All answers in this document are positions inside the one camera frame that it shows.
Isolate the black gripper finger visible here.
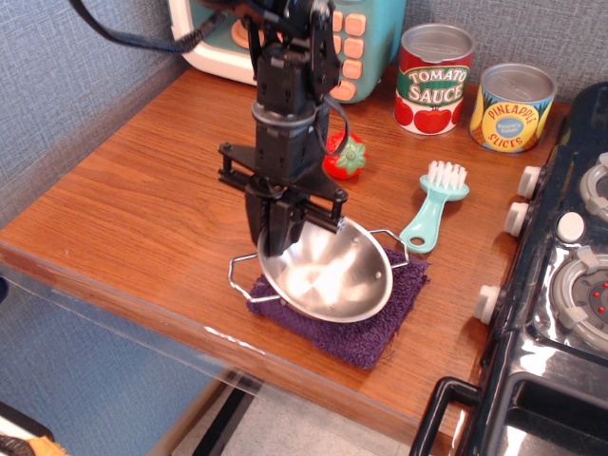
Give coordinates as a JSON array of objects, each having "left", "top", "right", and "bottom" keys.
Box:
[
  {"left": 268, "top": 197, "right": 306, "bottom": 257},
  {"left": 245, "top": 191, "right": 270, "bottom": 241}
]

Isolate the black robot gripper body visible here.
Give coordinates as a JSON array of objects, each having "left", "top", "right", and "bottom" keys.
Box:
[{"left": 218, "top": 111, "right": 348, "bottom": 233}]

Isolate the small steel pot with handles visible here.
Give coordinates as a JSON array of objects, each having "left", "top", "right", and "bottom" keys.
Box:
[{"left": 228, "top": 218, "right": 409, "bottom": 324}]

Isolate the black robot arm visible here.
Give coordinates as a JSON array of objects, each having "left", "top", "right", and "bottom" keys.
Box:
[{"left": 218, "top": 1, "right": 348, "bottom": 257}]

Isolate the red toy strawberry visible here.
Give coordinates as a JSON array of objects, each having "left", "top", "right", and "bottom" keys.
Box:
[{"left": 323, "top": 133, "right": 368, "bottom": 180}]

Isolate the purple folded cloth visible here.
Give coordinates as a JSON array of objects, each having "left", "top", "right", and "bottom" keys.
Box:
[{"left": 247, "top": 256, "right": 429, "bottom": 370}]

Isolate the teal toy microwave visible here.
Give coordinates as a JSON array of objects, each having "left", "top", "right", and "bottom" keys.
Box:
[{"left": 184, "top": 1, "right": 406, "bottom": 104}]

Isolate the teal dish brush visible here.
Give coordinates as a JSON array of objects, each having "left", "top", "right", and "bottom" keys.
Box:
[{"left": 399, "top": 161, "right": 469, "bottom": 254}]

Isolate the tomato sauce can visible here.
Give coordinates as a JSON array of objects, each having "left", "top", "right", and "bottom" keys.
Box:
[{"left": 393, "top": 23, "right": 476, "bottom": 136}]

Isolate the pineapple slices can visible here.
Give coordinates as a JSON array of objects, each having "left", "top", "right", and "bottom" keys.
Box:
[{"left": 469, "top": 63, "right": 558, "bottom": 154}]

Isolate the black toy stove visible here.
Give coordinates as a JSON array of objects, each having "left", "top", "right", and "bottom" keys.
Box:
[{"left": 410, "top": 83, "right": 607, "bottom": 455}]

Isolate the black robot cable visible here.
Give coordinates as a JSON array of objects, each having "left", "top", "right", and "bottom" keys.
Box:
[{"left": 68, "top": 0, "right": 352, "bottom": 158}]

